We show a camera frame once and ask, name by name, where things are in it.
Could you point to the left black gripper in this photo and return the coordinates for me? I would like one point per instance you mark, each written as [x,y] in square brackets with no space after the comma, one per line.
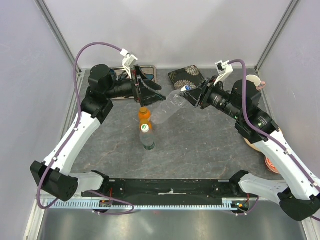
[146,96]

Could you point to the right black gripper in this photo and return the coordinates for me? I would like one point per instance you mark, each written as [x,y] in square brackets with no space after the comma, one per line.
[193,96]

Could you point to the clear Pocari Sweat bottle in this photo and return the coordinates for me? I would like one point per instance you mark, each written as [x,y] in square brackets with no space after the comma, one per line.
[173,103]

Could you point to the green label water bottle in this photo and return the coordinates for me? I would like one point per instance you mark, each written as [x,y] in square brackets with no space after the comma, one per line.
[147,137]

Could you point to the blue white bottle cap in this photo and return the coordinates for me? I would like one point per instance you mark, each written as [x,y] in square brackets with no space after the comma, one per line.
[185,88]

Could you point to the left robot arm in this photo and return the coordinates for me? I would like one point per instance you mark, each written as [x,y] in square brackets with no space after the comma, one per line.
[53,174]

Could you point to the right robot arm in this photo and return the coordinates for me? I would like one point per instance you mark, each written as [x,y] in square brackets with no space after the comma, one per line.
[299,195]

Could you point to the orange juice bottle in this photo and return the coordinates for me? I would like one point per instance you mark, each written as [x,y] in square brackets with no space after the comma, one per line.
[144,116]

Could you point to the black floral rectangular plate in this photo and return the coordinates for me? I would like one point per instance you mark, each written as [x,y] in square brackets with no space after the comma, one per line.
[187,76]

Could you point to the metal tray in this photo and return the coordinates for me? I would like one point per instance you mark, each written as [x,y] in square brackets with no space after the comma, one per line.
[121,75]

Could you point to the pink mug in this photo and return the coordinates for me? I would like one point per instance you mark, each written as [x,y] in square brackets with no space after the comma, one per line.
[259,84]

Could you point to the red white patterned bowl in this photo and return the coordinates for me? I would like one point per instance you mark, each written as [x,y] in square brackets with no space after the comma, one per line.
[270,166]

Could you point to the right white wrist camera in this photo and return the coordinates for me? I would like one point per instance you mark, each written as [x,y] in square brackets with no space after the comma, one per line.
[224,70]

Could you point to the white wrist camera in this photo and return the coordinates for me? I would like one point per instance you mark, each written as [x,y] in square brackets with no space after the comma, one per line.
[128,61]
[224,70]

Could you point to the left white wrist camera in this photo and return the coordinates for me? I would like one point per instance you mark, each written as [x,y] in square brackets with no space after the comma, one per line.
[128,61]

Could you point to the right aluminium frame post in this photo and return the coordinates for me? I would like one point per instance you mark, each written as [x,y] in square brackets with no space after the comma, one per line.
[276,34]

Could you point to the aluminium frame post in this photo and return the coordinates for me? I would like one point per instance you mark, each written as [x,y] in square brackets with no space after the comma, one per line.
[46,13]
[276,34]

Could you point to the left aluminium frame post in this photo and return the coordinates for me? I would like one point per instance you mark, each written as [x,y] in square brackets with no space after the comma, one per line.
[46,13]

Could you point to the slotted cable duct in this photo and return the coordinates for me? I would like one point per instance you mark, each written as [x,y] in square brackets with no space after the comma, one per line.
[100,204]

